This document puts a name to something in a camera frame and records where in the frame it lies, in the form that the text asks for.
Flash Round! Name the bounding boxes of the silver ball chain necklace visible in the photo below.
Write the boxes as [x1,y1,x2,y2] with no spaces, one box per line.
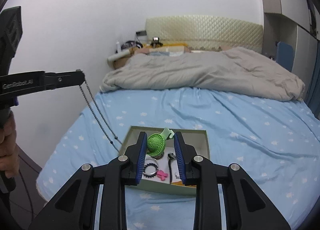
[78,75,124,153]

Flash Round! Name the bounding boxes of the black spiral hair tie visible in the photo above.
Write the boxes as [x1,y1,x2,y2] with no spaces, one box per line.
[142,164,158,179]

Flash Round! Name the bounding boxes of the pink hair clip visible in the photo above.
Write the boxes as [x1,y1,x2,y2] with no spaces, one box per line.
[156,170,169,181]

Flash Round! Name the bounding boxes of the black cord pendant necklace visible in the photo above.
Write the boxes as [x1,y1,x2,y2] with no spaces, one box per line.
[166,152,177,184]

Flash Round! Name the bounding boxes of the green crochet hair clip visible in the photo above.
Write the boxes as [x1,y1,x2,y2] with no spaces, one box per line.
[147,128,174,155]

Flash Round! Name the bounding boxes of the orange wooden gourd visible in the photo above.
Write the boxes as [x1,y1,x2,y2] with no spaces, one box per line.
[171,181,196,188]

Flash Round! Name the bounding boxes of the black patterned bangle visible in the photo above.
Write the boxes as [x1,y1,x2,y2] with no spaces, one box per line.
[148,152,164,160]

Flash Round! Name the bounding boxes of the person's left hand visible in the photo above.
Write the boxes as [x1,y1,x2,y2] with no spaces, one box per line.
[0,111,20,179]

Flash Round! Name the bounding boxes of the white paper roll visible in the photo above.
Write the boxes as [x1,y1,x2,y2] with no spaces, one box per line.
[107,48,135,62]

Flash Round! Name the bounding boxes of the cardboard box bedside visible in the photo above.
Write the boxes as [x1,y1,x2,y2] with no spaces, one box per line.
[112,57,131,69]

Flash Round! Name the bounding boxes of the light blue bed sheet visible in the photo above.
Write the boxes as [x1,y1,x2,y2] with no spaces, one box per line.
[36,88,319,229]

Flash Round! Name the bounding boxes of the white plastic bottle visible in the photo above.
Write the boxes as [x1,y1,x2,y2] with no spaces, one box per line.
[116,41,121,53]

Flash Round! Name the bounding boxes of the green cardboard box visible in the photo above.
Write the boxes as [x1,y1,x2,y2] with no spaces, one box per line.
[120,126,210,196]

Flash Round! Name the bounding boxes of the blue curtain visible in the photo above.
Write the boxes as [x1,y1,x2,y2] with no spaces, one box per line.
[305,42,320,117]

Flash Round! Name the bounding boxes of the grey duvet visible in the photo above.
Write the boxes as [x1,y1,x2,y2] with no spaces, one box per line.
[100,47,305,101]

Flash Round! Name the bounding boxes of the cream quilted headboard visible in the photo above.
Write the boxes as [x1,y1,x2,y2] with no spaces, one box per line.
[145,15,263,53]

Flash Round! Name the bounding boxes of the blue chair back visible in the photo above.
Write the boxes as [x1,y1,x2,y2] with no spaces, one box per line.
[276,42,294,71]

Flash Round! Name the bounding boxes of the grey wardrobe cabinet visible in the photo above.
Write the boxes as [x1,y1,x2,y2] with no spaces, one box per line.
[262,0,318,88]

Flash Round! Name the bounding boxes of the small black camera device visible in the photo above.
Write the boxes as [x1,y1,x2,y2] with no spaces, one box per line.
[150,37,163,49]

